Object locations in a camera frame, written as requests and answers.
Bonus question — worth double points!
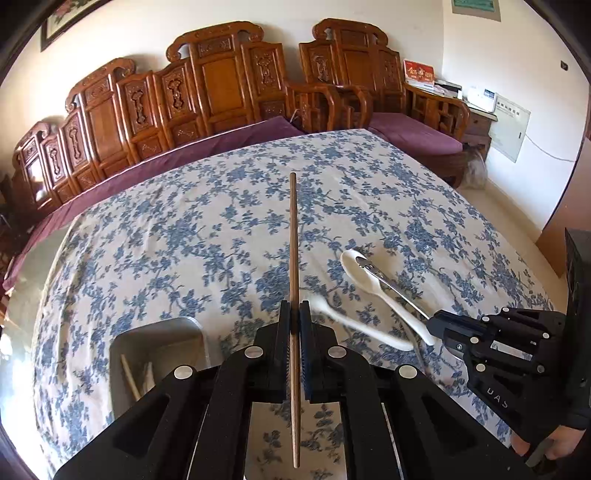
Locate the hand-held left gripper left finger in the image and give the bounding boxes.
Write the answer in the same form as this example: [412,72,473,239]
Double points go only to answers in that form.
[53,300,293,480]

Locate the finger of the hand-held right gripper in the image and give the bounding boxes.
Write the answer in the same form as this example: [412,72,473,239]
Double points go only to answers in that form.
[427,308,567,345]
[429,329,546,377]

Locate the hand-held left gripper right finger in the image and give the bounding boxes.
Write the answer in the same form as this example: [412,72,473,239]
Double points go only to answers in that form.
[299,300,537,480]

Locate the brown wooden chopstick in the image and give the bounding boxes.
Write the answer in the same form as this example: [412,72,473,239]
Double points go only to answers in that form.
[288,173,302,468]

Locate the grey metal rectangular container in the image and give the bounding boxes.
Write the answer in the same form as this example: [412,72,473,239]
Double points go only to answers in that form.
[109,316,206,444]

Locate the person's right hand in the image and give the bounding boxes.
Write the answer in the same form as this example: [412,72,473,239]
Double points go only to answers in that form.
[510,425,591,461]

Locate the blue floral tablecloth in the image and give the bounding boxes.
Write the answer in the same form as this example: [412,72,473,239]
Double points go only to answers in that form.
[32,128,557,480]

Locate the grey plastic floor bag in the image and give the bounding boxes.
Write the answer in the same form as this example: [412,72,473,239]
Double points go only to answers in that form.
[462,144,488,189]

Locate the purple armchair cushion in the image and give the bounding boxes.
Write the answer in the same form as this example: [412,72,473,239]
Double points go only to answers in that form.
[368,112,464,158]

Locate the white desk telephone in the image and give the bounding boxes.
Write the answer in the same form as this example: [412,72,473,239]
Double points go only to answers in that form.
[464,85,498,112]

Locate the carved wooden sofa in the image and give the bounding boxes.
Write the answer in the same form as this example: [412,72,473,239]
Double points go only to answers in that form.
[9,21,375,217]

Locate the red desk calendar card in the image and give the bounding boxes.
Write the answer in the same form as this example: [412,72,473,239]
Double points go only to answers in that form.
[404,59,437,88]

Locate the carved wooden armchair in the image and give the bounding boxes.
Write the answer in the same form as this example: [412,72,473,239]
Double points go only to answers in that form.
[299,18,472,188]

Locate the framed peacock flower painting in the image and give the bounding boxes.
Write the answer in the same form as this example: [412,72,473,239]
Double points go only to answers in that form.
[41,0,110,52]

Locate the white wall cable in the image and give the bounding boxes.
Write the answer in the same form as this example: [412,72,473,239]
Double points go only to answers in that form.
[519,131,578,164]

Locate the white wall cabinet door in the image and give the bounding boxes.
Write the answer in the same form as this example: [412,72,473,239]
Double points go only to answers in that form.
[488,95,532,163]

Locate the grey wall electrical panel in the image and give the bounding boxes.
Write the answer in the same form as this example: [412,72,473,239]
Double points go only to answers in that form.
[450,0,502,22]

